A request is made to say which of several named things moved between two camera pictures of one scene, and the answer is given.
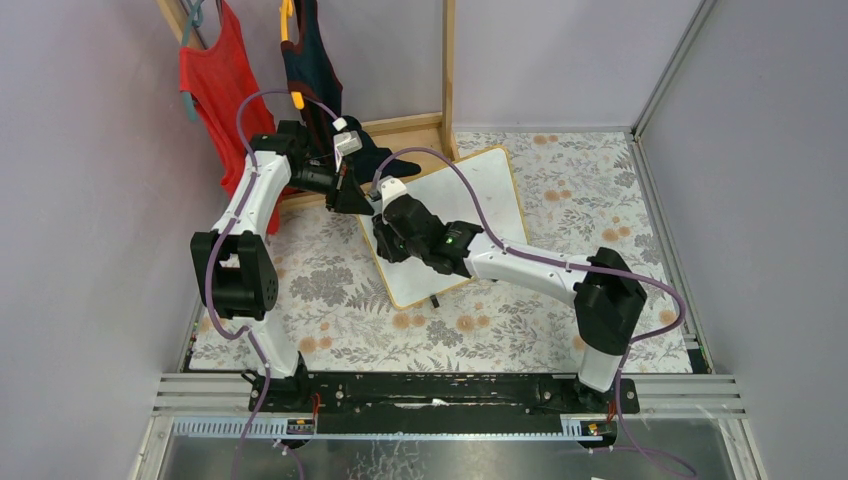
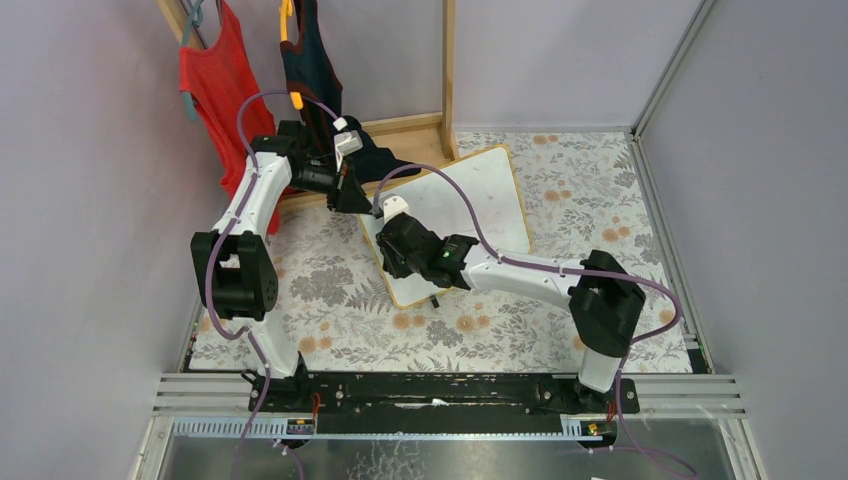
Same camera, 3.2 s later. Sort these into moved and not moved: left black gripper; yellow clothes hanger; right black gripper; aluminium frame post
Moved: right black gripper
Not moved: aluminium frame post; left black gripper; yellow clothes hanger
